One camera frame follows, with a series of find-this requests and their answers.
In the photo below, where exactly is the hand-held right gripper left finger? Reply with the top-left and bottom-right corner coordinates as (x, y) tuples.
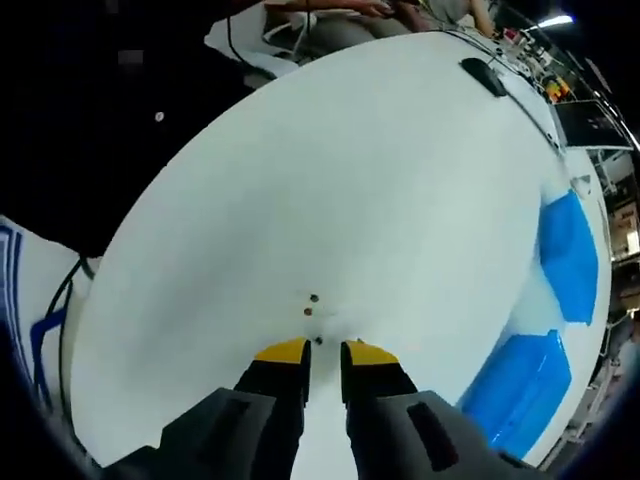
(99, 337), (312, 480)

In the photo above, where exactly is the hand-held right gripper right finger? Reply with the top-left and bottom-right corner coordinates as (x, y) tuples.
(340, 339), (531, 480)

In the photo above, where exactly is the blue plastic bin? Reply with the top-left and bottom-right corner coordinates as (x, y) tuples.
(538, 189), (600, 327)
(458, 328), (573, 459)

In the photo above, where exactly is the person's dark clothing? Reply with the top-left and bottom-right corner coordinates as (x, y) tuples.
(0, 0), (281, 256)

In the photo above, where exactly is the white laptop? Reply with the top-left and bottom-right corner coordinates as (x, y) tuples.
(504, 97), (634, 156)

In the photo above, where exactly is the black computer mouse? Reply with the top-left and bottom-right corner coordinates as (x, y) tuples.
(460, 57), (509, 97)

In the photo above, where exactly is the black cable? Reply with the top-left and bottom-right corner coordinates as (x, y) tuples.
(44, 254), (97, 431)

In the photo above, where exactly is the blue cable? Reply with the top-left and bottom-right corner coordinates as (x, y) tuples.
(30, 307), (69, 401)

